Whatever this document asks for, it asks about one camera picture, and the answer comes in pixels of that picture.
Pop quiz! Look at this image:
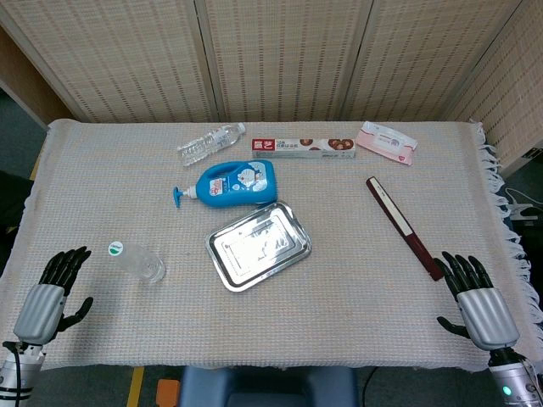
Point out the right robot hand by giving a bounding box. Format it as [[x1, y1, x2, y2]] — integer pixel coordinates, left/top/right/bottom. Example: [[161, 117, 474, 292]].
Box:
[[432, 251, 520, 351]]

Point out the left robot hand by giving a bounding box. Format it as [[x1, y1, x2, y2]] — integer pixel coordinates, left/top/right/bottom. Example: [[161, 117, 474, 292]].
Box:
[[13, 246, 94, 346]]

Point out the small clear jar green lid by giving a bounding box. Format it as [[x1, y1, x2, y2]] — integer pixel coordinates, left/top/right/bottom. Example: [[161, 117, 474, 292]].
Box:
[[107, 240, 167, 284]]

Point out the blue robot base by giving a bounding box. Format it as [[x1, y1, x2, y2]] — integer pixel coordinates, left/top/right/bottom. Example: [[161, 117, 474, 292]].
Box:
[[177, 365, 360, 407]]

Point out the stainless steel tray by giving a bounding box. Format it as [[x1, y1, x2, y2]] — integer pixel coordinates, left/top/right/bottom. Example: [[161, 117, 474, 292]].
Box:
[[204, 201, 313, 293]]

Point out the blue pump soap bottle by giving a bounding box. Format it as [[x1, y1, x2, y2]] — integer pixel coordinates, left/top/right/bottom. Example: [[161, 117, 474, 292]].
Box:
[[171, 159, 279, 209]]

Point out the clear water bottle white cap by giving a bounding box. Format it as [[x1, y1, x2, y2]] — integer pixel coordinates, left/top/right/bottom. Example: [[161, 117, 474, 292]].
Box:
[[176, 122, 247, 168]]

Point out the dark red long box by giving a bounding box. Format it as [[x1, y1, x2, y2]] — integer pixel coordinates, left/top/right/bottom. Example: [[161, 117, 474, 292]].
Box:
[[366, 176, 445, 282]]

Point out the beige woven tablecloth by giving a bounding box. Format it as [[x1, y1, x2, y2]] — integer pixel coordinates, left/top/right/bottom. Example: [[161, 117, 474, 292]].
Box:
[[0, 118, 532, 374]]

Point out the orange floor marker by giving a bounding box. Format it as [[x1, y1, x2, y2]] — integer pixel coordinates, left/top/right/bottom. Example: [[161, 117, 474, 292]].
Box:
[[154, 378, 181, 407]]

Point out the pink wet wipes pack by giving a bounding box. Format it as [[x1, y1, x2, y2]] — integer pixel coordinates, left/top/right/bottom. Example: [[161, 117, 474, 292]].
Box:
[[355, 120, 418, 166]]

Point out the long food wrap box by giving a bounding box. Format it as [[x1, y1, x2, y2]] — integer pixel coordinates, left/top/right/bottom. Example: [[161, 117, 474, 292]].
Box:
[[251, 137, 356, 159]]

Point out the woven folding screen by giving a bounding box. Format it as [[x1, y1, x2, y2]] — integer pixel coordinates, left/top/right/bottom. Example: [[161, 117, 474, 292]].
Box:
[[0, 0, 543, 166]]

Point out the white cable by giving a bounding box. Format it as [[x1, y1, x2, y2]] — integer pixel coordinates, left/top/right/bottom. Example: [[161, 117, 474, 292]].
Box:
[[502, 186, 543, 221]]

